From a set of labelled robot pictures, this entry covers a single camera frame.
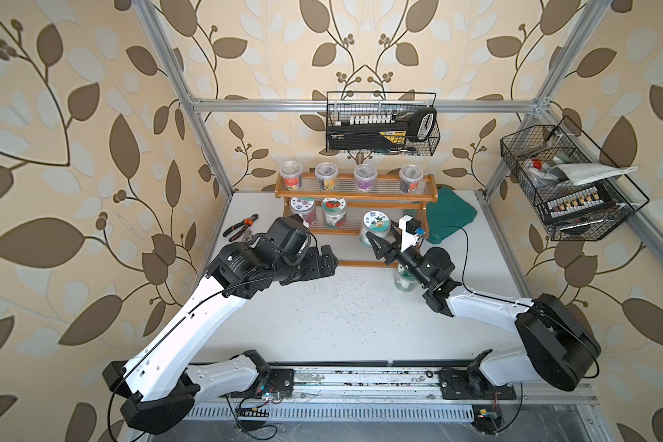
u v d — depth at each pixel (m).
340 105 0.91
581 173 0.63
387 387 0.75
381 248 0.71
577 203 0.67
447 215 1.08
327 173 0.79
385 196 0.80
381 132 0.81
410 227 0.65
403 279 0.86
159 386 0.37
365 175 0.78
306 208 0.85
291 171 0.79
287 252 0.47
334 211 0.85
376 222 0.76
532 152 0.82
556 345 0.43
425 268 0.62
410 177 0.77
